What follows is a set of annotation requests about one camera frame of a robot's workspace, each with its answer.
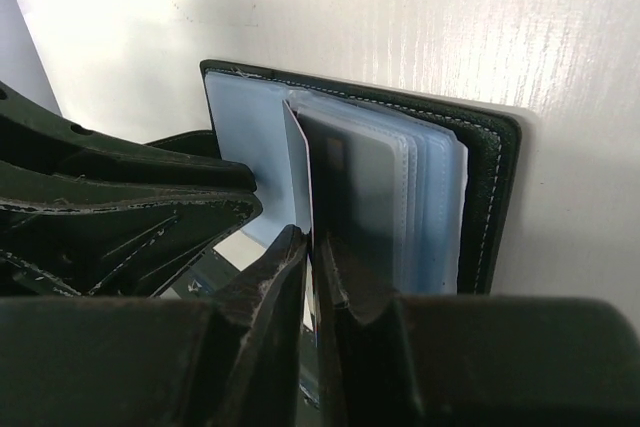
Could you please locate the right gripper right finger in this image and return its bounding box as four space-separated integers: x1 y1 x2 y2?
313 238 639 426

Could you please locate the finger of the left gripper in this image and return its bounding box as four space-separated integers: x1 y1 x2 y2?
1 87 262 297

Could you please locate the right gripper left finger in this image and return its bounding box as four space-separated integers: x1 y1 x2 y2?
1 225 308 426

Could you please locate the black leather card holder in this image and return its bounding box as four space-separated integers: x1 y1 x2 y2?
200 60 521 294

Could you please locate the silver card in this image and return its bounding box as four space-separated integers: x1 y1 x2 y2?
283 100 317 342

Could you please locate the dark credit card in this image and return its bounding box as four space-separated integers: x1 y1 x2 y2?
298 109 402 283

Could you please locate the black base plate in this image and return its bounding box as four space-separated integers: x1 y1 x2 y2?
299 329 320 410

